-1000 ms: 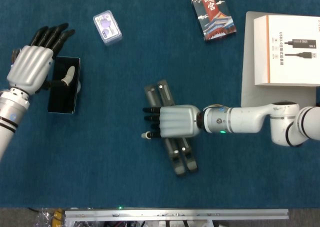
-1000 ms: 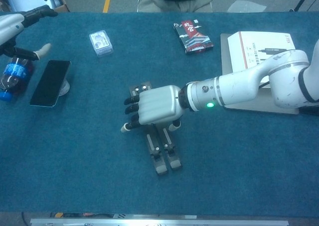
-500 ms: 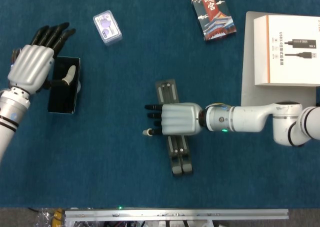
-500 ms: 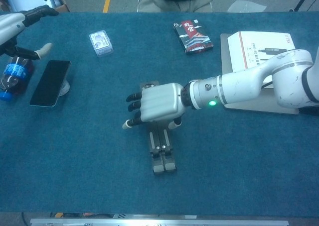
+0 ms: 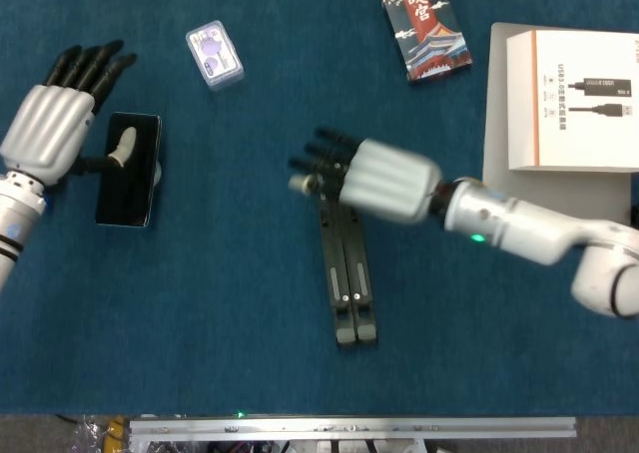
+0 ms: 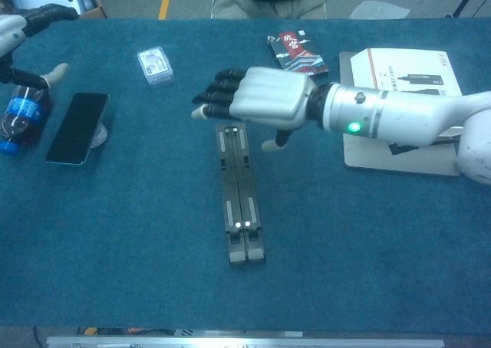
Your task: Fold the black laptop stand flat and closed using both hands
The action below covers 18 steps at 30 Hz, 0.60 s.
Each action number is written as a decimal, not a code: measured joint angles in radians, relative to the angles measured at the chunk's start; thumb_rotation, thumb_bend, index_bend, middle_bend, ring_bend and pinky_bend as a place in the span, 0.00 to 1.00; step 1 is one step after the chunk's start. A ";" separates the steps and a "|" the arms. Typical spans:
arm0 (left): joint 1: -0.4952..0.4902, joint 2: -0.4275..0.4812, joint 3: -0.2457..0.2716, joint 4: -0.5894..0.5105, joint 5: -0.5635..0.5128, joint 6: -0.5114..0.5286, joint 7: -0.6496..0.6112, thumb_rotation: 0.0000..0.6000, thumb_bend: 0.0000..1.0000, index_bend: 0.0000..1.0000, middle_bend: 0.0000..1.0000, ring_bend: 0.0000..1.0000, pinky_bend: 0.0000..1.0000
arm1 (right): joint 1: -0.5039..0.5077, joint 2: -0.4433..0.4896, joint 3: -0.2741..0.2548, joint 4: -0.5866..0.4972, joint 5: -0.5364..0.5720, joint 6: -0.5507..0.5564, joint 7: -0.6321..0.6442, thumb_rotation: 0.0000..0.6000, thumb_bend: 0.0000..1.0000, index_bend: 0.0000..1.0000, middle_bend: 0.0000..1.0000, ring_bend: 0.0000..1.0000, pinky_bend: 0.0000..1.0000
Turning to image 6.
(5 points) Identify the black smartphone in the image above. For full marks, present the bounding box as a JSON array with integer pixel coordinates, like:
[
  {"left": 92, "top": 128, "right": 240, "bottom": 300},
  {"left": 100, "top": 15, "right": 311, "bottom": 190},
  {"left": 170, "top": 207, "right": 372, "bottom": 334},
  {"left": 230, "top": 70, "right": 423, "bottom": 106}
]
[{"left": 44, "top": 92, "right": 110, "bottom": 166}]

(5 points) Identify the seated person in beige trousers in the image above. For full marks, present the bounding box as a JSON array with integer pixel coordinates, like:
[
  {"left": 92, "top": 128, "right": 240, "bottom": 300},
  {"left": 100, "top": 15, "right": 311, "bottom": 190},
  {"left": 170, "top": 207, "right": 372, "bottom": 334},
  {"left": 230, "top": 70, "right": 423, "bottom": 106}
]
[{"left": 210, "top": 0, "right": 330, "bottom": 20}]

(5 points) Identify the aluminium profile rail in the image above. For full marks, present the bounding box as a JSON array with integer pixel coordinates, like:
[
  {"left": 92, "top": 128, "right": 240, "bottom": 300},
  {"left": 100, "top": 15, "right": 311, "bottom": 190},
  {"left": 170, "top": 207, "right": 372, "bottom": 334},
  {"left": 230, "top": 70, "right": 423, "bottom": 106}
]
[{"left": 45, "top": 335, "right": 446, "bottom": 348}]

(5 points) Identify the clear plastic card case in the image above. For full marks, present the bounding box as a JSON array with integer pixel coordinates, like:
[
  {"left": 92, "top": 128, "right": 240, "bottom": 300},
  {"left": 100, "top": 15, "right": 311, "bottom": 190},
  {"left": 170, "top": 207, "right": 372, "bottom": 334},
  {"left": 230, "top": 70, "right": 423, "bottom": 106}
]
[{"left": 137, "top": 45, "right": 176, "bottom": 89}]

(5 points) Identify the white USB cable box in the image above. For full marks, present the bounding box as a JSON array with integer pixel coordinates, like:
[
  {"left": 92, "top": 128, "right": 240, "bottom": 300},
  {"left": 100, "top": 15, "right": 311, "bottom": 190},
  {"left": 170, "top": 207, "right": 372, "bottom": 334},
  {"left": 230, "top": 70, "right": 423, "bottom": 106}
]
[{"left": 349, "top": 48, "right": 463, "bottom": 140}]

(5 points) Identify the teal felt table cloth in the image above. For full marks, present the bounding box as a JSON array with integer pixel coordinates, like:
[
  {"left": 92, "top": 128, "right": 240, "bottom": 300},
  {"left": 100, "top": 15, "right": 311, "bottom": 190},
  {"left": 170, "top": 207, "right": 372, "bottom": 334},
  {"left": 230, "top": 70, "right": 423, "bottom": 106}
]
[{"left": 0, "top": 17, "right": 491, "bottom": 336}]

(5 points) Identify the round white phone holder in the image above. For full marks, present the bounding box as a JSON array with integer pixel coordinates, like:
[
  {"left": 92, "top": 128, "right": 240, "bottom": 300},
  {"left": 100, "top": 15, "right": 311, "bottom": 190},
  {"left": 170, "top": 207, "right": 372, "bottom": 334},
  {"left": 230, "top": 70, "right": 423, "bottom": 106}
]
[{"left": 91, "top": 110, "right": 113, "bottom": 149}]

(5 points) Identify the translucent plastic sheet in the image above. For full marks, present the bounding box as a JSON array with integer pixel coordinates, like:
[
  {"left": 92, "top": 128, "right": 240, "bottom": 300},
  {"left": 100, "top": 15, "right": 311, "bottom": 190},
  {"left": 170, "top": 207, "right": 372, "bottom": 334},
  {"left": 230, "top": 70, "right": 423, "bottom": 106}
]
[{"left": 349, "top": 0, "right": 411, "bottom": 20}]

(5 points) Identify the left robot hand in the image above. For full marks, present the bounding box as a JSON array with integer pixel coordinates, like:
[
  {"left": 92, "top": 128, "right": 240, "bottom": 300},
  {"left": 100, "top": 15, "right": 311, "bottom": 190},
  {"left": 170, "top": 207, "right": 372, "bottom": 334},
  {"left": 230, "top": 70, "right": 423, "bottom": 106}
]
[{"left": 0, "top": 3, "right": 80, "bottom": 90}]

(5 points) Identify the cola bottle with blue label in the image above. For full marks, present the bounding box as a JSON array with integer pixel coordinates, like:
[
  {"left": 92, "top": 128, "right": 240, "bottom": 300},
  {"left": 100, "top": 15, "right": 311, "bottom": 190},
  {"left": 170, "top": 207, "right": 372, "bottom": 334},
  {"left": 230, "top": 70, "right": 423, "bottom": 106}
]
[{"left": 0, "top": 85, "right": 54, "bottom": 157}]

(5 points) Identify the black folding laptop stand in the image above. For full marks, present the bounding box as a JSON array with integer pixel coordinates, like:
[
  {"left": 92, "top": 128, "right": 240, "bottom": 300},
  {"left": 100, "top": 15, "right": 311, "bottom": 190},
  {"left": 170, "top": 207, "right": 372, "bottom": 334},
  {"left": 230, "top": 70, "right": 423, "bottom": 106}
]
[{"left": 215, "top": 120, "right": 266, "bottom": 265}]

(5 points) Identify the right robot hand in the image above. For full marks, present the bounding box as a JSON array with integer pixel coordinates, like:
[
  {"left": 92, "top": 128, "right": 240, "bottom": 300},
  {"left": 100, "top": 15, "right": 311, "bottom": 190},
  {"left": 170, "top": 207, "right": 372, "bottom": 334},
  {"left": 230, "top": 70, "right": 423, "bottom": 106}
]
[{"left": 190, "top": 67, "right": 318, "bottom": 153}]

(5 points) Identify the black red playing card box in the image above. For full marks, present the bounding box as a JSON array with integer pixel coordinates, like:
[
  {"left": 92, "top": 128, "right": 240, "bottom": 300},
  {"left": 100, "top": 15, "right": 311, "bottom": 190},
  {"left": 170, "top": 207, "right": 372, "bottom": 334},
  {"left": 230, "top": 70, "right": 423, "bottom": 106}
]
[{"left": 266, "top": 29, "right": 330, "bottom": 81}]

